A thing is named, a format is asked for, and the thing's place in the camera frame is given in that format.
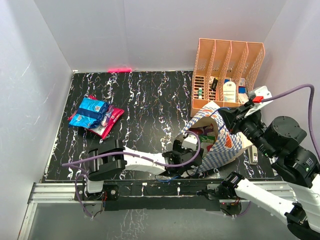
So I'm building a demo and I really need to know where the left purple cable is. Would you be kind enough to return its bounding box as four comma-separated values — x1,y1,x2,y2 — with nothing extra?
61,132,202,218

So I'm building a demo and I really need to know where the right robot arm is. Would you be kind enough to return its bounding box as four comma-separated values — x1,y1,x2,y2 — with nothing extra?
219,104,320,240

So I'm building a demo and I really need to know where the white red paper box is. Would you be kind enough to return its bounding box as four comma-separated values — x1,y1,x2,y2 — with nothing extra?
238,92,249,104

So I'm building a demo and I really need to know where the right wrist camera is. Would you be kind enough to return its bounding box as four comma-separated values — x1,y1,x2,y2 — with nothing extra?
244,86,273,118

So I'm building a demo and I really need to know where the blue snack bag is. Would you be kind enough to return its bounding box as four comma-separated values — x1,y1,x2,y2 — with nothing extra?
68,97,109,129

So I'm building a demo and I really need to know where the green candy pack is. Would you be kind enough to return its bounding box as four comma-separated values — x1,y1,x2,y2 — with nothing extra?
199,135,216,158

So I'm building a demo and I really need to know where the white tube with label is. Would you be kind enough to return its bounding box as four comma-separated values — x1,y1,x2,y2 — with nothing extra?
223,81,237,103

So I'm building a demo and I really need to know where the red white staples box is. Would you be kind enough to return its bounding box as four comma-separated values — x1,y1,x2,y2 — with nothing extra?
239,77,246,87

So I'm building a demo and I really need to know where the blue checkered paper bag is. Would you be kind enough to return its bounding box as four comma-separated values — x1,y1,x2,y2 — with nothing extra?
154,100,255,182

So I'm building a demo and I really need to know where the black yellow highlighter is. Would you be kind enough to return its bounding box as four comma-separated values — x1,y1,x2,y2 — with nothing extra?
210,77,218,91

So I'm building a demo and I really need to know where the glue stick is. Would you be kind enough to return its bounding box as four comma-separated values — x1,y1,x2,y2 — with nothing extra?
198,87,203,99

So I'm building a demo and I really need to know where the orange desk organizer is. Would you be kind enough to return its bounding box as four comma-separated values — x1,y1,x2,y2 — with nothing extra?
190,38,266,117

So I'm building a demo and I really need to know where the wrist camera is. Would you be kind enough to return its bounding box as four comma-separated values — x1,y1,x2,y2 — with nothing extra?
244,86,273,118
181,132,198,151

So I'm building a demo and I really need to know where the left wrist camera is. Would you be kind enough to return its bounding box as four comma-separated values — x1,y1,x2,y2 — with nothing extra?
181,132,198,151

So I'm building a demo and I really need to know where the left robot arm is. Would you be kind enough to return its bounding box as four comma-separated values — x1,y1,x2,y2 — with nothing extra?
85,139,204,200

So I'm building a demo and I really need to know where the pink snack bag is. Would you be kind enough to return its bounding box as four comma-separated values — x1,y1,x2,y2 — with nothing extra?
68,95,125,139

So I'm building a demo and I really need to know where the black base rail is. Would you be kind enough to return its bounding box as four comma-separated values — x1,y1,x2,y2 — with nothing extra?
74,179,241,212

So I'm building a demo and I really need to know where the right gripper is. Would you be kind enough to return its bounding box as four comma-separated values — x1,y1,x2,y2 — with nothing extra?
216,100,274,157

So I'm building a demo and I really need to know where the blue stamp pad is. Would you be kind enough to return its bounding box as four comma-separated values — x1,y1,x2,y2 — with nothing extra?
238,86,246,94

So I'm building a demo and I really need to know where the magenta purple candy pack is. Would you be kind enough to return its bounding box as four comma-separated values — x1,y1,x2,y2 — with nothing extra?
100,104,114,127

